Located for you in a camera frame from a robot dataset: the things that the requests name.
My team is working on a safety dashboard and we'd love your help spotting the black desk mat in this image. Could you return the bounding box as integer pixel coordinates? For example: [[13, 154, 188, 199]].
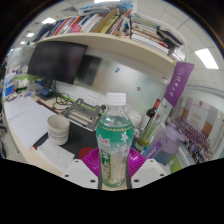
[[33, 99, 101, 160]]

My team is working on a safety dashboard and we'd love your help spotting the black computer monitor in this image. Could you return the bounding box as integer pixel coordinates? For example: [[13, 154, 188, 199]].
[[27, 40, 89, 98]]

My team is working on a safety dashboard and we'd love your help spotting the white paper sheet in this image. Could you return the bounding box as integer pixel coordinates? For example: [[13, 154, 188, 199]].
[[9, 104, 58, 151], [3, 94, 38, 122]]

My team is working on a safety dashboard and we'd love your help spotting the large group photo poster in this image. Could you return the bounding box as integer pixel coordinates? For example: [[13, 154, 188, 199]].
[[169, 96, 224, 164]]

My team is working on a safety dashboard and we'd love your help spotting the translucent purple water bottle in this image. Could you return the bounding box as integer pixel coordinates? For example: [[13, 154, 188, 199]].
[[141, 123, 187, 167]]

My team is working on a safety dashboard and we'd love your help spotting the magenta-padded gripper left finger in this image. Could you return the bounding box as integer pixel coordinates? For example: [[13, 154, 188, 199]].
[[61, 147, 103, 190]]

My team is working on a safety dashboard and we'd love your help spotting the small printed paper slip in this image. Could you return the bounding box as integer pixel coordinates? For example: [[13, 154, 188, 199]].
[[36, 139, 76, 173]]

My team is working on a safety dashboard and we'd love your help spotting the black cable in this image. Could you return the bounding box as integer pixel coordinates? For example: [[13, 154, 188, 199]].
[[51, 90, 73, 111]]

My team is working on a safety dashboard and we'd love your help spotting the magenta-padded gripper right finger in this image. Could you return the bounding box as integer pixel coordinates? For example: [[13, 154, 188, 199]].
[[124, 147, 168, 189]]

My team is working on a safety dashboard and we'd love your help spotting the wooden shelf with books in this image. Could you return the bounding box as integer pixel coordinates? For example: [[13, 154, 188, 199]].
[[31, 1, 189, 79]]

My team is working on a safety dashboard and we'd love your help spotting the green-labelled clear drink bottle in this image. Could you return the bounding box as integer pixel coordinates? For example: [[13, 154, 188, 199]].
[[95, 92, 134, 189]]

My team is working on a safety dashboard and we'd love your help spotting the white ceramic jar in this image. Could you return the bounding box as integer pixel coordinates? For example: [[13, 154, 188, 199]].
[[128, 108, 146, 130]]

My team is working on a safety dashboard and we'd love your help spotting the green tinted drinking glass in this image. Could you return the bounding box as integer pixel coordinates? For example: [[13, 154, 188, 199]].
[[136, 111, 168, 153]]

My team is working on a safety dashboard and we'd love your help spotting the white wall power socket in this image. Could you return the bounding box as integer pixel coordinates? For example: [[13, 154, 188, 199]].
[[87, 93, 100, 105]]

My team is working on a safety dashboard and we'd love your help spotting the black office chair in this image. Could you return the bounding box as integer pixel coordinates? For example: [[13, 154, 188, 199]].
[[0, 99, 8, 158]]

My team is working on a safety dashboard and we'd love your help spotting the small blue device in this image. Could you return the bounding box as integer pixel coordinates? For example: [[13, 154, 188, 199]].
[[38, 88, 54, 100]]

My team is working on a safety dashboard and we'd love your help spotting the flat round red coaster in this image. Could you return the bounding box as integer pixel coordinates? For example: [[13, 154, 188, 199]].
[[78, 147, 96, 160]]

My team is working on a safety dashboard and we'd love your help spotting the white patterned ceramic mug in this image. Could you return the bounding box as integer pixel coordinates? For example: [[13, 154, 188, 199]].
[[46, 114, 71, 146]]

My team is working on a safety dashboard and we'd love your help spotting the dark wine bottle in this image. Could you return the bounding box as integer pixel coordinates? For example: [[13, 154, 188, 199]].
[[144, 98, 162, 129]]

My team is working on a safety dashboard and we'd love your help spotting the grey metal laptop stand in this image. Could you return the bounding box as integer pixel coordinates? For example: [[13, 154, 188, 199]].
[[60, 97, 103, 132]]

